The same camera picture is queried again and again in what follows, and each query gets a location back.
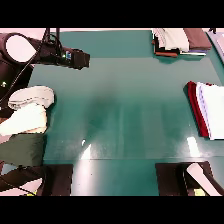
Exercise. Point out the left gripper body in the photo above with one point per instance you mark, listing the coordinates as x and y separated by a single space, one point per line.
81 60

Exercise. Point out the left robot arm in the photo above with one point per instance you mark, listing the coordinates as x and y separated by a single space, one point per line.
50 53

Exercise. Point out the grey garment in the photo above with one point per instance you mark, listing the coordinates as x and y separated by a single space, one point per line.
33 95

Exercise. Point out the cream garment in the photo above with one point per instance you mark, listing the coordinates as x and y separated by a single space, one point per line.
25 120

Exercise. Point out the orange garment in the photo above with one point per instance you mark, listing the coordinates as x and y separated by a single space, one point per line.
166 53

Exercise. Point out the white garment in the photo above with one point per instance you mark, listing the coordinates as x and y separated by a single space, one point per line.
171 38
215 111

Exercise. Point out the dark green garment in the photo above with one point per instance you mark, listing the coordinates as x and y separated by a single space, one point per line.
21 149

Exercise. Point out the brown garment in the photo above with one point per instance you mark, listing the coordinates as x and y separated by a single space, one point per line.
198 38

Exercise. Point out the red garment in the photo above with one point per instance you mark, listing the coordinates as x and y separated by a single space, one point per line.
196 106

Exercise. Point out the silver frame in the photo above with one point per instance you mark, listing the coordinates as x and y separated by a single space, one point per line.
217 43

